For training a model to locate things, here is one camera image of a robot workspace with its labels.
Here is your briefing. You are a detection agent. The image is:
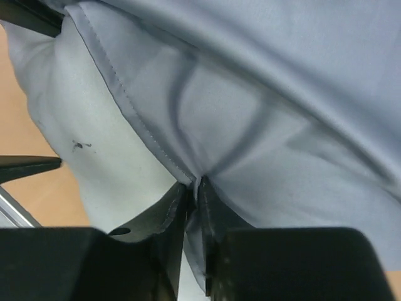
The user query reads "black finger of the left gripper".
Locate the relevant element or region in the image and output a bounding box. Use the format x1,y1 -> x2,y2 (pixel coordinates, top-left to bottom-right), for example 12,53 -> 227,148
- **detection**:
0,156 -> 62,184

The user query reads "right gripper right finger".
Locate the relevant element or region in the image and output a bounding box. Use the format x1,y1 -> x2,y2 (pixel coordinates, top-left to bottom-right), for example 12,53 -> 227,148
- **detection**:
197,177 -> 394,300

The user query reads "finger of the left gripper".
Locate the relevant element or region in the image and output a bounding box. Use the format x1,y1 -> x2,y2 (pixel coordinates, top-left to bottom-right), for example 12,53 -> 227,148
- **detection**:
1,0 -> 64,37

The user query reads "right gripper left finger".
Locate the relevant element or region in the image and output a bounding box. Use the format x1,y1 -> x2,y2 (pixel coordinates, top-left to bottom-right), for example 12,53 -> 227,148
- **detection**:
1,183 -> 188,300

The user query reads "white pillow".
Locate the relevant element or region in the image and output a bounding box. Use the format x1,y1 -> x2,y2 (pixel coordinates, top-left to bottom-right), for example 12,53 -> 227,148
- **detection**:
3,18 -> 175,232

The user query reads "grey pillowcase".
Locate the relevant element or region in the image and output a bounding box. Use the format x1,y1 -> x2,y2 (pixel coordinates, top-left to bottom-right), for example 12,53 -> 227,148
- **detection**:
64,0 -> 401,292

